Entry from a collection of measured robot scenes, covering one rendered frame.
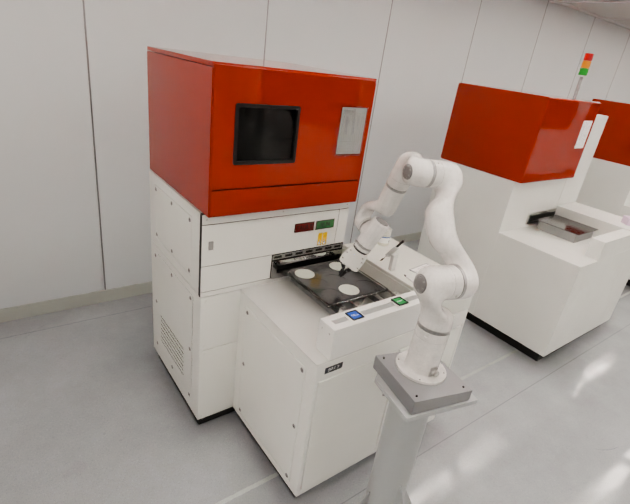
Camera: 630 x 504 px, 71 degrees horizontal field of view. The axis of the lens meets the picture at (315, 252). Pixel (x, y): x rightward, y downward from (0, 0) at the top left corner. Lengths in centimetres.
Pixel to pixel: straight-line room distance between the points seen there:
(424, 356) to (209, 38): 256
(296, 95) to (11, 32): 175
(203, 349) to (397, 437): 99
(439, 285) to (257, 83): 101
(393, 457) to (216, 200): 124
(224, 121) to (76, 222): 183
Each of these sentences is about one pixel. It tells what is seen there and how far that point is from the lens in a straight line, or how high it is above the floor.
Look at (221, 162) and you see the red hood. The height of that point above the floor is 145.
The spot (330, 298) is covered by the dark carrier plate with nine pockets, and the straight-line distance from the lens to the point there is 200.
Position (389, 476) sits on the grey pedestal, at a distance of 203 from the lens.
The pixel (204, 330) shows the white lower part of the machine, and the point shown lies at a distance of 219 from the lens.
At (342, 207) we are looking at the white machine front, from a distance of 231.
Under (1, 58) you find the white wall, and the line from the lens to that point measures 313.
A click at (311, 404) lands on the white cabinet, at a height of 62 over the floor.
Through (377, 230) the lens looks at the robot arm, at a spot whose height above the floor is 123.
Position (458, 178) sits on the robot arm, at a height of 155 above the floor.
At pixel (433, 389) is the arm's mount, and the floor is 87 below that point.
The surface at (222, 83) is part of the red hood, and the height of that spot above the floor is 174.
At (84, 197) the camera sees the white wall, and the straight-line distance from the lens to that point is 334.
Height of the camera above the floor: 189
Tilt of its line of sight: 24 degrees down
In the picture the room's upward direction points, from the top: 8 degrees clockwise
